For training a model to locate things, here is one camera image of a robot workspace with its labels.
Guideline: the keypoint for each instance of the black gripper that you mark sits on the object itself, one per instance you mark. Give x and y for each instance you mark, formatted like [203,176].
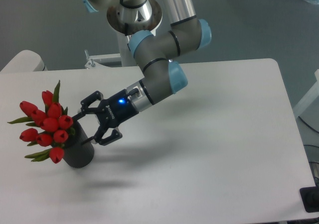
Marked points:
[110,112]

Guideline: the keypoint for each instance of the red tulip bouquet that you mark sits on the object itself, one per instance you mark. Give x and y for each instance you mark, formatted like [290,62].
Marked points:
[50,128]

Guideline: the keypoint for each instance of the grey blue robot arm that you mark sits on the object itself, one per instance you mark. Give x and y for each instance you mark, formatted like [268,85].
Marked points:
[154,54]

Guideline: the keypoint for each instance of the black ribbed cylindrical vase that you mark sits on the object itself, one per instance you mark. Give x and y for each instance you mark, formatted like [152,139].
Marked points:
[77,154]

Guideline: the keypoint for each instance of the white rounded side table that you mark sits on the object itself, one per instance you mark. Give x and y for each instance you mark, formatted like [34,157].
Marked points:
[25,61]

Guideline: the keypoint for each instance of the white furniture at right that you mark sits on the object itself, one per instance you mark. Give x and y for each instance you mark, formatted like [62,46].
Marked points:
[311,95]

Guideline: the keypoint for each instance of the black box at edge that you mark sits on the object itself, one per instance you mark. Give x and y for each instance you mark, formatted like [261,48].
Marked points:
[310,199]

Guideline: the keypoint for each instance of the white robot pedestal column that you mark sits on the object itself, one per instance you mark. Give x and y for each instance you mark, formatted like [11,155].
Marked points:
[128,21]

